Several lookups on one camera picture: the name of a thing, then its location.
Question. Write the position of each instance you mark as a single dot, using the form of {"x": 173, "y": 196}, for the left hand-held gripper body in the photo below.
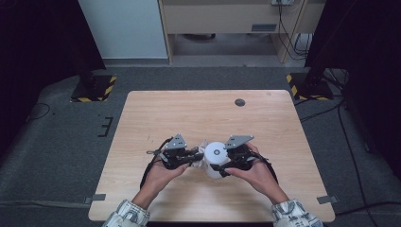
{"x": 175, "y": 155}

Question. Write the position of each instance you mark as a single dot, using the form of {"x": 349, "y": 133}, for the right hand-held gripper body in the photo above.
{"x": 241, "y": 156}

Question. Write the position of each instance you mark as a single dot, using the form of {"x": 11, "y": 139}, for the white round lamp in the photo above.
{"x": 217, "y": 159}

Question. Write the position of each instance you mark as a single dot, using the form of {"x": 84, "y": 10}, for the person's left hand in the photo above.
{"x": 160, "y": 178}

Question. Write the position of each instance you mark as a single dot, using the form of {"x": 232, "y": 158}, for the person's right hand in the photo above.
{"x": 258, "y": 178}

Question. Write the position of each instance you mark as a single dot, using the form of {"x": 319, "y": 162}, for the grey table grommet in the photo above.
{"x": 239, "y": 102}

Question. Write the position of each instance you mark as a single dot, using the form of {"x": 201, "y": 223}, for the grey tape piece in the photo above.
{"x": 327, "y": 199}
{"x": 96, "y": 198}

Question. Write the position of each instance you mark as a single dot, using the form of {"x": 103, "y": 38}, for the striped black stand base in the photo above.
{"x": 94, "y": 90}
{"x": 310, "y": 88}

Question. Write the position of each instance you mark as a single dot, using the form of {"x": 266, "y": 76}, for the wooden cabinet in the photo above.
{"x": 220, "y": 19}

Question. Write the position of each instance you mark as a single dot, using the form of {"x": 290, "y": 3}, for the white panel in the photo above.
{"x": 123, "y": 28}

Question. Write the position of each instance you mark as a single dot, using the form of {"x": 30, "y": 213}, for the white power strip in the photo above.
{"x": 282, "y": 2}

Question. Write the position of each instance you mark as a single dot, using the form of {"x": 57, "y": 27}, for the black curtain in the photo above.
{"x": 369, "y": 47}
{"x": 34, "y": 47}

